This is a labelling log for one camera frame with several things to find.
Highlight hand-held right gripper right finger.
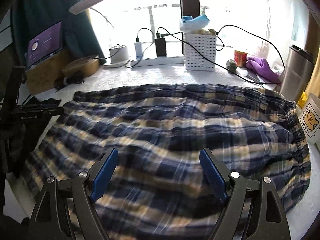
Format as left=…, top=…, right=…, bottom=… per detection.
left=199, top=147, right=292, bottom=240

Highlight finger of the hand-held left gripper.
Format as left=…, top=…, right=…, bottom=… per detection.
left=32, top=106, right=65, bottom=117

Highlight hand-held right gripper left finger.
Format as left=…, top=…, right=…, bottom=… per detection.
left=29, top=147, right=119, bottom=240

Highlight plaid flannel shirt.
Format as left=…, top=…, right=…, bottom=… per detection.
left=21, top=84, right=312, bottom=240

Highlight printed cardboard box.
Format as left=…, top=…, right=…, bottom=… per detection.
left=25, top=49, right=73, bottom=94

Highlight tablet with purple screen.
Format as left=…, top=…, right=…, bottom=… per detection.
left=27, top=21, right=63, bottom=67

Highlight white desk lamp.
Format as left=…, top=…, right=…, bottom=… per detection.
left=69, top=0, right=130, bottom=65

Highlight white charger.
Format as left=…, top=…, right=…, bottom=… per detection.
left=134, top=38, right=143, bottom=57

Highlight teal curtain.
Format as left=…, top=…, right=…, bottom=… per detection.
left=11, top=0, right=107, bottom=63

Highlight flat papers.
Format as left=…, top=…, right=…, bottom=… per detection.
left=246, top=71, right=283, bottom=86

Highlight grey green lump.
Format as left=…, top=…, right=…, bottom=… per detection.
left=226, top=59, right=237, bottom=74

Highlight white bear mug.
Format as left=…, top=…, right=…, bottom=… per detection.
left=296, top=93, right=320, bottom=145

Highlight white power strip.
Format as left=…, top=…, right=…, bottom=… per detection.
left=104, top=56, right=185, bottom=68

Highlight small yellow item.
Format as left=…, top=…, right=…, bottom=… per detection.
left=297, top=91, right=309, bottom=105

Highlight purple cloth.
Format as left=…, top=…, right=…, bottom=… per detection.
left=246, top=56, right=283, bottom=84

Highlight red can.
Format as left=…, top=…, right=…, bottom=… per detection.
left=234, top=50, right=248, bottom=68

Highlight black charger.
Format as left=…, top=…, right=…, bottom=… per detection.
left=155, top=33, right=167, bottom=57

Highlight white perforated basket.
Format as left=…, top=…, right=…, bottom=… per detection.
left=183, top=31, right=217, bottom=71

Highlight steel tumbler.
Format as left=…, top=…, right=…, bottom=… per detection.
left=280, top=44, right=314, bottom=103

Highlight yellow curtain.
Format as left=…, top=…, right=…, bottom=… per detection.
left=305, top=12, right=320, bottom=95

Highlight blue face mask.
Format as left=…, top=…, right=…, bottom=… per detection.
left=179, top=15, right=210, bottom=33

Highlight black charging cable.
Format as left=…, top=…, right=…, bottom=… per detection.
left=157, top=25, right=285, bottom=84
left=126, top=28, right=157, bottom=68

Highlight window with dark frame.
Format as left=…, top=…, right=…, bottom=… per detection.
left=85, top=0, right=310, bottom=63

